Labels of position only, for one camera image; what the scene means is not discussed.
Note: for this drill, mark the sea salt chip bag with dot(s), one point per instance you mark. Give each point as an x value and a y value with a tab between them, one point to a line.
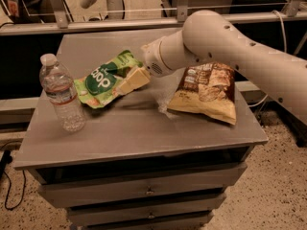
207	89

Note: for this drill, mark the grey drawer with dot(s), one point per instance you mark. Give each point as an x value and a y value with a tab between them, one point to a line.
98	191
152	208
196	219

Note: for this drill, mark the top grey drawer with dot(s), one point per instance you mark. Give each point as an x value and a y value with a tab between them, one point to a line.
98	191

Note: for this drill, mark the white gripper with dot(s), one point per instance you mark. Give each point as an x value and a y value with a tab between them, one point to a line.
153	60

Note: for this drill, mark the clear plastic water bottle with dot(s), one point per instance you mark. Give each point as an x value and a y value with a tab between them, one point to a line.
59	87

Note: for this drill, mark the grey drawer cabinet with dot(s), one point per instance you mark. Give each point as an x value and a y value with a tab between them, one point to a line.
133	137

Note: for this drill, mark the bottom grey drawer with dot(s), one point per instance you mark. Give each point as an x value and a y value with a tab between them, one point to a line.
196	219

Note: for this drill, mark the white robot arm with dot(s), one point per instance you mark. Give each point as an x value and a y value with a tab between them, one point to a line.
206	36

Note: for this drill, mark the middle grey drawer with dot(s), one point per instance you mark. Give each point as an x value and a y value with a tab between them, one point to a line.
152	208

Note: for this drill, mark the grey metal railing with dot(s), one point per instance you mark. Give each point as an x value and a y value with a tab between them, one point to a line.
69	15

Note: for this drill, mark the green rice chip bag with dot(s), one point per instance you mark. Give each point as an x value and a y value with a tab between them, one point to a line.
98	89

